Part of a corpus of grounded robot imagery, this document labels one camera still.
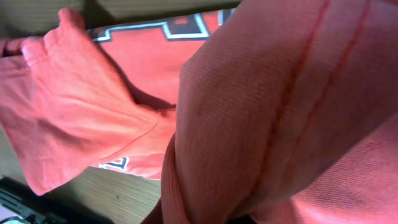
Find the red-orange t-shirt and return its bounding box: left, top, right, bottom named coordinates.
left=1, top=1, right=397, bottom=223

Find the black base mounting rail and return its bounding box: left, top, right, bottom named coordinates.
left=1, top=177, right=113, bottom=224

